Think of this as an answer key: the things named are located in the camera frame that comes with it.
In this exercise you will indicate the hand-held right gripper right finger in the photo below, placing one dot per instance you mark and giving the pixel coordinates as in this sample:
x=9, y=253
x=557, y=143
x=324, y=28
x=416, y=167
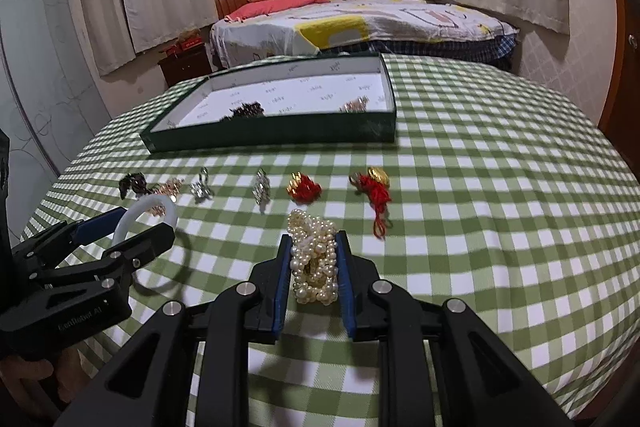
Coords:
x=347, y=287

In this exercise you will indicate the brown wooden door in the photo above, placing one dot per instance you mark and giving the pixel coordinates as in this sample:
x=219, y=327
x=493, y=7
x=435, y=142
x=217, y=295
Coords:
x=622, y=82

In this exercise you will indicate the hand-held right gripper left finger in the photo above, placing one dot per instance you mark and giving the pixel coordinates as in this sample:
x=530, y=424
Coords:
x=281, y=287

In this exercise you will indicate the bed with patterned cover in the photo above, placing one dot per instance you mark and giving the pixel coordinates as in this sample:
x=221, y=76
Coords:
x=400, y=19

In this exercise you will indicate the silver rhinestone brooch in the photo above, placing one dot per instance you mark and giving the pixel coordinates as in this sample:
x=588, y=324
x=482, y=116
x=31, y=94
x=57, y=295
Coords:
x=261, y=191

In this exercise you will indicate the gold pearl brooch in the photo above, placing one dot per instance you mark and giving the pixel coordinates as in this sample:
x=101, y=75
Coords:
x=356, y=105

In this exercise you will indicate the green checked tablecloth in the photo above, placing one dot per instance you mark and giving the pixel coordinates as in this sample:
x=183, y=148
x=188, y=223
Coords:
x=475, y=207

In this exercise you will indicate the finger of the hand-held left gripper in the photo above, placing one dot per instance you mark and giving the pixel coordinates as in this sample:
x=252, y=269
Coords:
x=95, y=224
x=150, y=239

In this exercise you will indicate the rose gold brooch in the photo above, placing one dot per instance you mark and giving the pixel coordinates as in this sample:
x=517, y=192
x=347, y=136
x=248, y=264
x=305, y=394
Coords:
x=170, y=188

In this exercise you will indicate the dark wooden nightstand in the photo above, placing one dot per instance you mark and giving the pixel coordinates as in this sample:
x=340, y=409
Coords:
x=185, y=67

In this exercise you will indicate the white jade bangle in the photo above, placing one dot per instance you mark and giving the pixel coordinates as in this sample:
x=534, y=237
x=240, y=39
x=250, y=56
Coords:
x=142, y=204

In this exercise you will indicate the blue plaid bed sheet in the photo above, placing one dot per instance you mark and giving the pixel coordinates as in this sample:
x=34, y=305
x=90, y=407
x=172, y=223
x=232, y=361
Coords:
x=450, y=49

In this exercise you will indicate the red box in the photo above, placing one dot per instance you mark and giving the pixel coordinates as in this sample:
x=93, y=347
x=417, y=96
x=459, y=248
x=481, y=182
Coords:
x=191, y=43
x=169, y=51

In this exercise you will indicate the pink pillow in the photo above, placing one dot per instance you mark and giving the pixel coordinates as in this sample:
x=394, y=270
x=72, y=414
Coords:
x=280, y=4

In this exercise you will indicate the red gold tassel charm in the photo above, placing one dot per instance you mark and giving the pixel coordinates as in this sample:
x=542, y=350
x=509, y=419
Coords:
x=305, y=189

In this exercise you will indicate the grey sliding door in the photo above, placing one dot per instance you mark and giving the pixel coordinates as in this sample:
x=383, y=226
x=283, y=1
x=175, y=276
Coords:
x=40, y=82

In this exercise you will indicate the dark green box tray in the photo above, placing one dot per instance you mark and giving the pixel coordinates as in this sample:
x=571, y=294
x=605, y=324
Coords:
x=280, y=132

